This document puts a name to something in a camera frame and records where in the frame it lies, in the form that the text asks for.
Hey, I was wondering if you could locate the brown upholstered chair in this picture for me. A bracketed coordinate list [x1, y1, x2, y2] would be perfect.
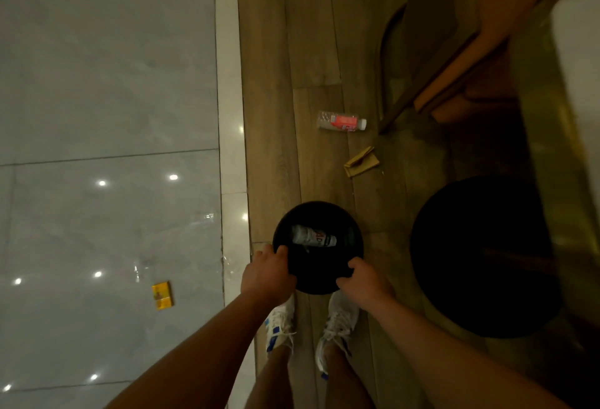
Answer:
[375, 0, 600, 135]

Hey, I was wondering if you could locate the white bottle in bin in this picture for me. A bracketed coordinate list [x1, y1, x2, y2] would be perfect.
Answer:
[291, 224, 338, 248]

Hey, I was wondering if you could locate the crumpled yellow paper piece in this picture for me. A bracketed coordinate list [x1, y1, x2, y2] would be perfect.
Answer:
[343, 145, 381, 178]

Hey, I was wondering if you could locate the person's white sneaker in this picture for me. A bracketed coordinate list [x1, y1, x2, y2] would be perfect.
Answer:
[263, 293, 297, 354]
[314, 291, 361, 380]

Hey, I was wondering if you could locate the glass table top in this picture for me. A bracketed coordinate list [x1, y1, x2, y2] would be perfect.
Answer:
[508, 0, 600, 330]

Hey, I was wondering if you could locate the black round trash bin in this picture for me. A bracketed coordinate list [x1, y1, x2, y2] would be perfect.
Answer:
[272, 201, 365, 296]

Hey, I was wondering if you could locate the person's left hand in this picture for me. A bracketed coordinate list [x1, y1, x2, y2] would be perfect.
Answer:
[240, 244, 297, 307]

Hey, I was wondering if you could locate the person's left forearm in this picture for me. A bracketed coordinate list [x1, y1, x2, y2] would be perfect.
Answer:
[104, 290, 278, 409]

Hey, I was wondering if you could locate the yellow flat packet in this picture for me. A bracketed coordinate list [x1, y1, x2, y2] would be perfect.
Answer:
[151, 281, 173, 311]

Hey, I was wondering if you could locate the person's left leg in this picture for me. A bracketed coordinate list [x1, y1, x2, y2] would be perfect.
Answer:
[244, 344, 295, 409]

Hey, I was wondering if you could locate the person's right forearm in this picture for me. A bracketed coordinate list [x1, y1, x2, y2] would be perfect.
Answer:
[368, 293, 573, 409]

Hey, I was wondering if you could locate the person's right leg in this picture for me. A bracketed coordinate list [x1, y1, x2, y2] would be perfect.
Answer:
[322, 343, 377, 409]

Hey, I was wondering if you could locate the black round table base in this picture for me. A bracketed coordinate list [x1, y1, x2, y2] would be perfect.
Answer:
[409, 175, 565, 340]

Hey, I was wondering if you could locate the person's leg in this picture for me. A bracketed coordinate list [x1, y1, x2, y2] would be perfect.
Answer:
[322, 343, 377, 409]
[244, 344, 295, 409]

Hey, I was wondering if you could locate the person's right white sneaker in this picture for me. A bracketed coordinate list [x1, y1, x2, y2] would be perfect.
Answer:
[314, 291, 361, 380]

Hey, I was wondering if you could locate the person's right hand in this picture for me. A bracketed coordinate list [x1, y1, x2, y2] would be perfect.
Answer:
[336, 257, 396, 312]

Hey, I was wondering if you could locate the clear plastic bottle red label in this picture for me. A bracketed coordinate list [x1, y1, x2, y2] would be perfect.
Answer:
[316, 111, 368, 132]

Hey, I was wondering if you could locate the person's left white sneaker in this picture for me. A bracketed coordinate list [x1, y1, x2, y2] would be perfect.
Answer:
[263, 293, 297, 354]

